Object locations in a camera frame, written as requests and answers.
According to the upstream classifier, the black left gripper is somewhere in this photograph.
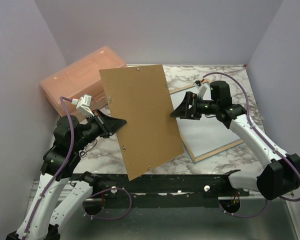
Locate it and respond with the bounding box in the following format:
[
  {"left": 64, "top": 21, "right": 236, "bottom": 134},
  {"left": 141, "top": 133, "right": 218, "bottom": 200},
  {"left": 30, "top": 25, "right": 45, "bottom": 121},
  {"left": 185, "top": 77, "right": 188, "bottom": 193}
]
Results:
[{"left": 73, "top": 108, "right": 127, "bottom": 152}]

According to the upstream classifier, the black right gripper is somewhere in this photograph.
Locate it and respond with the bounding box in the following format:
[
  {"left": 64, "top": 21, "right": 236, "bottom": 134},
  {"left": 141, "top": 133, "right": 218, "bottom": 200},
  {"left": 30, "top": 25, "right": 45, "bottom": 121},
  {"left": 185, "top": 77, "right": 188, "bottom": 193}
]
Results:
[{"left": 171, "top": 91, "right": 219, "bottom": 121}]

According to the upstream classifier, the blue wooden picture frame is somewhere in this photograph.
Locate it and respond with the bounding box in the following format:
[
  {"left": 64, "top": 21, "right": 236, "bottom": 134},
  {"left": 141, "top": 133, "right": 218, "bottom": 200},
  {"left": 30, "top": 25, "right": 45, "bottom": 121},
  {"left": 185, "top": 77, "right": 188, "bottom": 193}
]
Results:
[{"left": 170, "top": 79, "right": 243, "bottom": 163}]

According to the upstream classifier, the brown cardboard backing board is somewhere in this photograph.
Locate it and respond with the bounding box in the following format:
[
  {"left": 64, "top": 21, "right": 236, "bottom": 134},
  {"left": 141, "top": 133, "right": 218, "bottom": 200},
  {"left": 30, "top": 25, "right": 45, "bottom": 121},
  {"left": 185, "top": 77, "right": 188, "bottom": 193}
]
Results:
[{"left": 99, "top": 64, "right": 184, "bottom": 181}]

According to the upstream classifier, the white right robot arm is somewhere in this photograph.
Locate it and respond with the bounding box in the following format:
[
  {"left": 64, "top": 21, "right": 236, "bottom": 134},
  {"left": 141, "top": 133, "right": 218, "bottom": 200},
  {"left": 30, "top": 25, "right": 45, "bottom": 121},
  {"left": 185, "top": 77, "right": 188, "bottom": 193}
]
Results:
[{"left": 170, "top": 80, "right": 300, "bottom": 200}]

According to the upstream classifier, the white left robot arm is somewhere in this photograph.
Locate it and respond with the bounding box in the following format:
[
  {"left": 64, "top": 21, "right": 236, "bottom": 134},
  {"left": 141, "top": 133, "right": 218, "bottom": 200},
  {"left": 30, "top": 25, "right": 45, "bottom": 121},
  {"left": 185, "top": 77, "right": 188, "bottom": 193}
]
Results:
[{"left": 6, "top": 110, "right": 127, "bottom": 240}]

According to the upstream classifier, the translucent orange plastic box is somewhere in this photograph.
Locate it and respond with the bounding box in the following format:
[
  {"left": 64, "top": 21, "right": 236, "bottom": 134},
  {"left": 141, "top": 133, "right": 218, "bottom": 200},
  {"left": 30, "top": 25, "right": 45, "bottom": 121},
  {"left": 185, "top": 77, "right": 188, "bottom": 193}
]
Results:
[{"left": 40, "top": 46, "right": 127, "bottom": 117}]

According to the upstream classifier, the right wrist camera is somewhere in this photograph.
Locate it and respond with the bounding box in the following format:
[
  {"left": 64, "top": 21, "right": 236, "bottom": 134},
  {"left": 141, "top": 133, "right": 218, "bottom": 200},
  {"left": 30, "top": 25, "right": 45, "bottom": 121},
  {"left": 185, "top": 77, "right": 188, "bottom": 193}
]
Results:
[{"left": 193, "top": 79, "right": 211, "bottom": 99}]

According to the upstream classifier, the aluminium mounting rail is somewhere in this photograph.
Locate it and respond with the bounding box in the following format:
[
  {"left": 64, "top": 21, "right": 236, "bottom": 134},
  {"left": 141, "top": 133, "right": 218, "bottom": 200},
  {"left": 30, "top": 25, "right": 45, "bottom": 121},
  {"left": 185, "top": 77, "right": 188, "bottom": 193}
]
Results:
[{"left": 29, "top": 174, "right": 295, "bottom": 201}]

